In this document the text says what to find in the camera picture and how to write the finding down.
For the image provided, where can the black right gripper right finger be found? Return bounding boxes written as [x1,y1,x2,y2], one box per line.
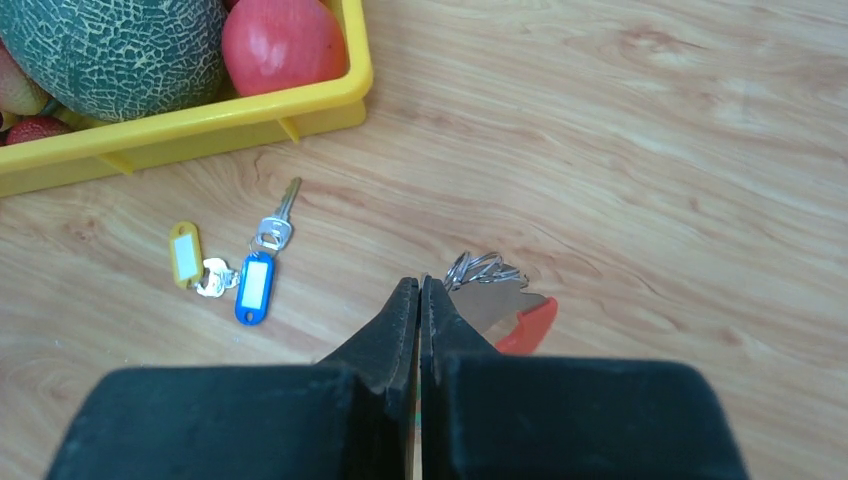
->
[419,277,749,479]

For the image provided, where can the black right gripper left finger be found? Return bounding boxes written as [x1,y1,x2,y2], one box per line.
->
[47,277,420,479]

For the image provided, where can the silver key blue tag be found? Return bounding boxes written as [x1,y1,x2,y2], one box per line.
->
[234,177,302,326]

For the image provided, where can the silver key yellow tag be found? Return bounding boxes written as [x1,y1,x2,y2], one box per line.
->
[169,221,240,298]

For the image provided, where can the yellow plastic fruit tray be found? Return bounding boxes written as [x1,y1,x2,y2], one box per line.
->
[1,0,373,197]

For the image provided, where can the pink red apple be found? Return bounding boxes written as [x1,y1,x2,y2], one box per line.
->
[222,0,348,97]

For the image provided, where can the green netted melon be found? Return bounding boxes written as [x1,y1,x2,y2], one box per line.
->
[1,0,227,123]

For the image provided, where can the red cherry bunch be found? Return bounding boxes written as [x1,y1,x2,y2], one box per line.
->
[1,44,73,146]

